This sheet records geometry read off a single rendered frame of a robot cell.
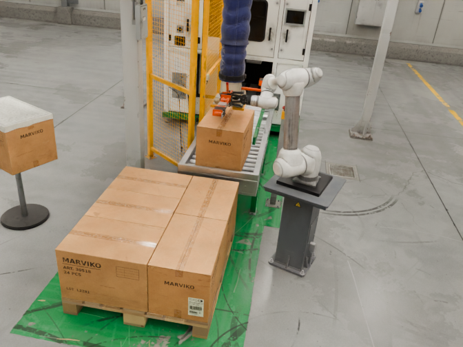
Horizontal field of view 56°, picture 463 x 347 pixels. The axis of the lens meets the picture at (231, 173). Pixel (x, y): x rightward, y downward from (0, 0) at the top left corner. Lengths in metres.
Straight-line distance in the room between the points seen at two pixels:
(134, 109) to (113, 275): 2.06
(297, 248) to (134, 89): 2.19
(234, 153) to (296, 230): 0.83
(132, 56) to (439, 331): 3.43
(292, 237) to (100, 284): 1.48
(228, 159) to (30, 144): 1.57
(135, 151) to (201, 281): 2.26
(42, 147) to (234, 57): 1.70
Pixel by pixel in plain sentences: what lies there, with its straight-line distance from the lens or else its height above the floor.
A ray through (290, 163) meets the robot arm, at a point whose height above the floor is 0.99.
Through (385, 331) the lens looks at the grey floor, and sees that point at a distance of 3.39.
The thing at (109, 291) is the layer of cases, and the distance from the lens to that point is 3.00.
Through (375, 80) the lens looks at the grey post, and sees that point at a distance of 6.33.
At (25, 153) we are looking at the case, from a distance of 3.70.
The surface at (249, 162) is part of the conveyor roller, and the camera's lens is 4.04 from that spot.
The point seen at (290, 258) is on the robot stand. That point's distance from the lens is 3.59.
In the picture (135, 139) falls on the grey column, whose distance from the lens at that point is 4.59.
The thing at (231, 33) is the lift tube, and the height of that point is 1.69.
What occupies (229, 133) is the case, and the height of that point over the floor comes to 0.92.
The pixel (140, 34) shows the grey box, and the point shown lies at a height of 1.53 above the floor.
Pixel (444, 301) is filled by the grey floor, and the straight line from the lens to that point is 3.84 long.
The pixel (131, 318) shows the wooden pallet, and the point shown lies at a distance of 3.09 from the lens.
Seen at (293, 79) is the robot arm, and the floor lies 1.56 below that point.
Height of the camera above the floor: 2.30
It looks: 28 degrees down
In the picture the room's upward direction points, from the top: 5 degrees clockwise
